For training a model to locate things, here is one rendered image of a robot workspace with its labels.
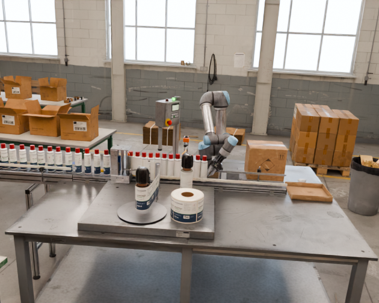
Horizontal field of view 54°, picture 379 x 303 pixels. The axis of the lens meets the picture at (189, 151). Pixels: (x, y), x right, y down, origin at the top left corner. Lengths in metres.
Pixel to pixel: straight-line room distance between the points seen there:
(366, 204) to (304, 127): 1.62
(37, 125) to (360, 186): 3.81
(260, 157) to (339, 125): 3.05
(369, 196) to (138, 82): 5.51
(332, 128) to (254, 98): 2.57
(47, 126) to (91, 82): 4.52
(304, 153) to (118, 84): 4.54
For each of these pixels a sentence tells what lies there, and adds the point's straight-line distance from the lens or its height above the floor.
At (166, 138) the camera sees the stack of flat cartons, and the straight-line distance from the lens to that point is 6.82.
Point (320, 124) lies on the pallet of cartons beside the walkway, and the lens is 5.88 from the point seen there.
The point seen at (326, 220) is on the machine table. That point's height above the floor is 0.83.
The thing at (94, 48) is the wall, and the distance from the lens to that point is 8.82.
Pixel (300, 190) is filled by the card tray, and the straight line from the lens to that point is 3.03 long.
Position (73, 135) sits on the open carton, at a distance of 4.31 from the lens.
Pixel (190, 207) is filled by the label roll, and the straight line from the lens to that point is 2.19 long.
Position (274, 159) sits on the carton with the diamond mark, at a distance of 3.03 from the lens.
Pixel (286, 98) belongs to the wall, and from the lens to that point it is 8.05.
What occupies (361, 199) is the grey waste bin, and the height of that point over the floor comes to 0.20.
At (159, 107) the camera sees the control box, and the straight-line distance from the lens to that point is 2.76.
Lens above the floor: 1.94
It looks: 17 degrees down
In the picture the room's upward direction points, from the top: 3 degrees clockwise
